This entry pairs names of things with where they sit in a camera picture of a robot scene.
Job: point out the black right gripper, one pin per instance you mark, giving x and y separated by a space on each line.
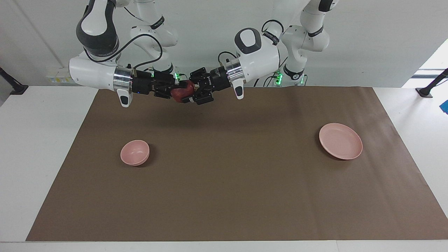
145 83

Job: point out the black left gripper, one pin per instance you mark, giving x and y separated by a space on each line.
218 79

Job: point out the dark red apple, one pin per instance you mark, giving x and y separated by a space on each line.
182 92

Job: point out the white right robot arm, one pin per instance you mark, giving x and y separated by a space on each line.
91 71

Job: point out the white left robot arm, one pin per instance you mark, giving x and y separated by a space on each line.
262 52

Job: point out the pink bowl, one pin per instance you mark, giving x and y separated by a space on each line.
133 153

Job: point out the pink plate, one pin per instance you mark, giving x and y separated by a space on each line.
341 141

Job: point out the white box with green light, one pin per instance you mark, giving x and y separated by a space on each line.
178 75
278 77

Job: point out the brown table mat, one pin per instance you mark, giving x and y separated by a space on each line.
224 175

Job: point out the black clamp stand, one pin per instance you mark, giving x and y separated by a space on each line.
15 89
425 91

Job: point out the blue object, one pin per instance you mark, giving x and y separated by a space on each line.
445 106

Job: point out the white wall socket box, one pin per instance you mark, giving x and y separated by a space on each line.
57 75

